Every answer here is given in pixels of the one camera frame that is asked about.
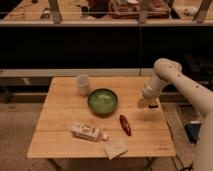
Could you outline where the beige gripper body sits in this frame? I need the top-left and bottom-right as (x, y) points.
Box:
(137, 90), (157, 109)

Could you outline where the red chili pepper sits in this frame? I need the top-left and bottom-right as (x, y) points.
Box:
(119, 115), (131, 136)

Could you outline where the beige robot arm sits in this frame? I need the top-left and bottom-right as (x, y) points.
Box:
(138, 58), (213, 171)

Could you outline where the green ceramic bowl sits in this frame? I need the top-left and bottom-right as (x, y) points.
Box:
(87, 88), (118, 115)

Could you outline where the white ceramic cup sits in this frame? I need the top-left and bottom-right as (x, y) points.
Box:
(76, 75), (90, 96)

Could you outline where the black foot pedal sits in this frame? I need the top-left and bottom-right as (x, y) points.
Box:
(184, 123), (201, 144)

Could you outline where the beige sponge block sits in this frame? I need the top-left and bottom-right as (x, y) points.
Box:
(104, 139), (128, 160)

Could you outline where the wooden table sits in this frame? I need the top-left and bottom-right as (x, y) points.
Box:
(26, 76), (177, 159)

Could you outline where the clear plastic bottle lying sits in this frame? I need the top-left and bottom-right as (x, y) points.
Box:
(69, 122), (109, 142)

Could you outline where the background workbench shelf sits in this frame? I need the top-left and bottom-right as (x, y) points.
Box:
(0, 0), (213, 26)

